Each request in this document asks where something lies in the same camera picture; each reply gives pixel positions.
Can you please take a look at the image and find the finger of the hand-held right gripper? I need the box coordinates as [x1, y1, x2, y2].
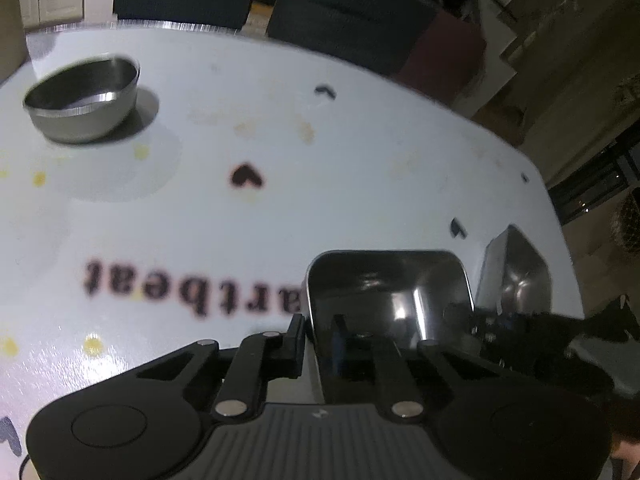
[472, 309, 551, 356]

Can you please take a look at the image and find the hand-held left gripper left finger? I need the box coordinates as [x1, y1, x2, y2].
[136, 313, 307, 422]

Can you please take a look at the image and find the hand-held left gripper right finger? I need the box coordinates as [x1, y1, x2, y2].
[331, 314, 504, 422]

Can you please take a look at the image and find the small rectangular steel container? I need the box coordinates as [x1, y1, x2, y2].
[475, 224, 552, 321]

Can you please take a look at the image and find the large rectangular steel container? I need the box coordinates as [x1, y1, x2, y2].
[306, 249, 476, 406]

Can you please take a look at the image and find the round steel bowl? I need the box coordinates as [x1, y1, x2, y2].
[22, 56, 141, 145]

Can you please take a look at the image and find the person's right forearm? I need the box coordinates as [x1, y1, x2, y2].
[607, 400, 640, 480]

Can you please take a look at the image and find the maroon chair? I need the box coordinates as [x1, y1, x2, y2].
[395, 10, 488, 111]

